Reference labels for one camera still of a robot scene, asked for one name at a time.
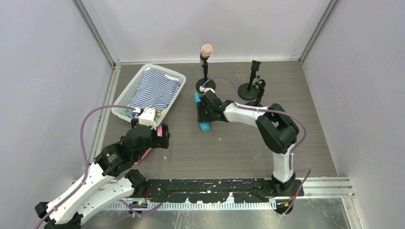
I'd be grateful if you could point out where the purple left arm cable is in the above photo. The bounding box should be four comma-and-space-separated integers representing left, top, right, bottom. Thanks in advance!
34, 105, 141, 229

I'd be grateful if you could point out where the white plastic basket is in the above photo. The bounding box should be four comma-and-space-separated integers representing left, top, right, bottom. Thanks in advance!
111, 64, 186, 125

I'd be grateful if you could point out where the blue striped cloth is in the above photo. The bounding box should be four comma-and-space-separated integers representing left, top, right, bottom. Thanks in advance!
129, 67, 181, 120

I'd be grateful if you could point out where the black front microphone stand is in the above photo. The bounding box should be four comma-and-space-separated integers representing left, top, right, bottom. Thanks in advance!
246, 79, 266, 107

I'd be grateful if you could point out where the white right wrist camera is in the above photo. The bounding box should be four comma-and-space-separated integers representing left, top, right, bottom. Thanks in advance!
199, 86, 215, 94

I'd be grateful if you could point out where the black microphone stand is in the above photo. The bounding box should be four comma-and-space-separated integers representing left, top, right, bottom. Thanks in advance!
237, 60, 261, 101
195, 53, 216, 93
246, 79, 266, 107

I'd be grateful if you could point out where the pink microphone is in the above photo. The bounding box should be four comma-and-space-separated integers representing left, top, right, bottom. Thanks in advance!
134, 125, 162, 165

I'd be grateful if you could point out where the green cloth in basket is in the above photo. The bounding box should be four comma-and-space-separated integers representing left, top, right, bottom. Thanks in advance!
120, 108, 132, 117

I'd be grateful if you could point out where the blue microphone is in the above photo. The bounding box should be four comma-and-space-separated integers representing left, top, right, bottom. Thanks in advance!
194, 92, 210, 132

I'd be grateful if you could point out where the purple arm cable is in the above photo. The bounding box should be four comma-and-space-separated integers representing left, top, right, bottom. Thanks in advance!
34, 105, 141, 229
202, 76, 312, 173

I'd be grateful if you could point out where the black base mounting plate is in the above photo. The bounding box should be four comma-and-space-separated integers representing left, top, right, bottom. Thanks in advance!
140, 178, 304, 204

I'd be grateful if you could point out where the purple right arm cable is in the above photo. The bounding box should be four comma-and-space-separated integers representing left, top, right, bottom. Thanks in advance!
202, 76, 312, 173

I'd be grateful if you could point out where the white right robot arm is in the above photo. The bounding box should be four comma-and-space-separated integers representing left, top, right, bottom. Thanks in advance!
194, 91, 299, 190

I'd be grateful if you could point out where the beige microphone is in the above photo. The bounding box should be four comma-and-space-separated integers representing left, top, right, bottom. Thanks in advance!
200, 44, 213, 63

